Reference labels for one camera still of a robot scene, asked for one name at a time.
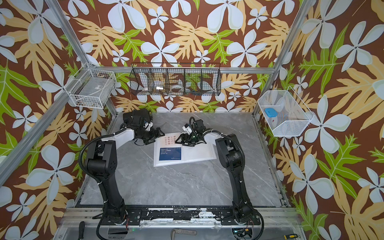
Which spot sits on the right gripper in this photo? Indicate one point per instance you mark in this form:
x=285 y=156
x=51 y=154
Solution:
x=184 y=138

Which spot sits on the blue object in basket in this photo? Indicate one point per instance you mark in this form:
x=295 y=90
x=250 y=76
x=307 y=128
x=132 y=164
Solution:
x=271 y=113

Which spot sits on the aluminium frame back bar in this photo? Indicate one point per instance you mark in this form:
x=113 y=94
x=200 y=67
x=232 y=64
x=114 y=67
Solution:
x=224 y=70

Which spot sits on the white wire basket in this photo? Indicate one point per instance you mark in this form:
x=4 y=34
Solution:
x=294 y=115
x=91 y=87

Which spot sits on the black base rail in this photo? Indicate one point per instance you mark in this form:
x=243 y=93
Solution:
x=225 y=216

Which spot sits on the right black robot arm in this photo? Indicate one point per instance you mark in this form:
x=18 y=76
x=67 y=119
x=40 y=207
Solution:
x=232 y=158

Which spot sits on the white photo album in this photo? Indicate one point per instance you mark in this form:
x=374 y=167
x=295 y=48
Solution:
x=199 y=153

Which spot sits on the white wire basket right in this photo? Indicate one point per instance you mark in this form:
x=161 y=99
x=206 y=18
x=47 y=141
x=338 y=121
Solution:
x=294 y=115

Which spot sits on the white wire basket left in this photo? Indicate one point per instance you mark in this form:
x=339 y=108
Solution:
x=91 y=87

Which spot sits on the black wire basket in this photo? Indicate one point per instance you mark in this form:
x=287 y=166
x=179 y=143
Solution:
x=179 y=83

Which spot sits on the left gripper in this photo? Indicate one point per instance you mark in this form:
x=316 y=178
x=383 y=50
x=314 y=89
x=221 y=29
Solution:
x=154 y=136

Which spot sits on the yellow handled screwdriver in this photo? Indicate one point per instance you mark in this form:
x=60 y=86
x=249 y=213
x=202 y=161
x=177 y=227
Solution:
x=290 y=236

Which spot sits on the aluminium frame post right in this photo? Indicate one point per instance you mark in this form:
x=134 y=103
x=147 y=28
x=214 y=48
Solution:
x=293 y=33

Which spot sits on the dark blue booklet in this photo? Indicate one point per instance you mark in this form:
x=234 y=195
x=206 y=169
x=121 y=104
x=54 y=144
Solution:
x=170 y=154

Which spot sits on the black plastic case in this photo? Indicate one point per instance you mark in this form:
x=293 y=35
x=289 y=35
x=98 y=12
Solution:
x=137 y=119

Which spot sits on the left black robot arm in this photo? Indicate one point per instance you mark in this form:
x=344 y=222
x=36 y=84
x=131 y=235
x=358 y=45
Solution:
x=99 y=160

